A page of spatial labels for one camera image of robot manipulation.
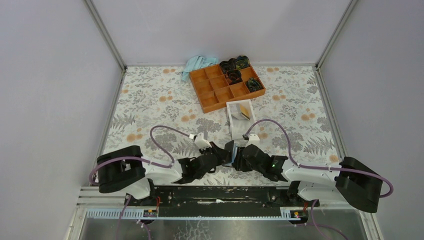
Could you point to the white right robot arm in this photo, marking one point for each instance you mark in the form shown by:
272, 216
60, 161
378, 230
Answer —
349, 181

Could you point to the dark rolled sock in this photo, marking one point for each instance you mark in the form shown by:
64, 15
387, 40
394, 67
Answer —
253, 84
242, 62
227, 65
233, 76

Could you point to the floral patterned table mat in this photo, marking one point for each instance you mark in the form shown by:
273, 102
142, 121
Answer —
156, 110

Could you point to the stack of cards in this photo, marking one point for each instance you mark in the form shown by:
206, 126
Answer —
235, 111

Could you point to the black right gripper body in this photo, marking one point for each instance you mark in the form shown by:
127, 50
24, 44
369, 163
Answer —
248, 167

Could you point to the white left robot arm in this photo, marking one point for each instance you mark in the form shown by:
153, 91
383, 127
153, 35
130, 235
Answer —
127, 170

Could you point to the orange compartment tray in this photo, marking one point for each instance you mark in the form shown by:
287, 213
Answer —
213, 91

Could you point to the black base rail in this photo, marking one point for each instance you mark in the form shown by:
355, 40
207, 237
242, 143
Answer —
222, 201

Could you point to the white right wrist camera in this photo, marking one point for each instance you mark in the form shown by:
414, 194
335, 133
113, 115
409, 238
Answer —
252, 139

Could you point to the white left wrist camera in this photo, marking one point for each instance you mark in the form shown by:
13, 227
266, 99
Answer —
201, 140

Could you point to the light blue cloth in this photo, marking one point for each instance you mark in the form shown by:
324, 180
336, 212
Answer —
196, 63

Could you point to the black leather card holder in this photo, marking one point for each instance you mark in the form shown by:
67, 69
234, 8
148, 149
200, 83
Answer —
231, 147

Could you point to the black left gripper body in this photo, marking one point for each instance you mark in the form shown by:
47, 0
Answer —
213, 150

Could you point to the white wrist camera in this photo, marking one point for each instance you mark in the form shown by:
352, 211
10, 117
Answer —
201, 140
252, 139

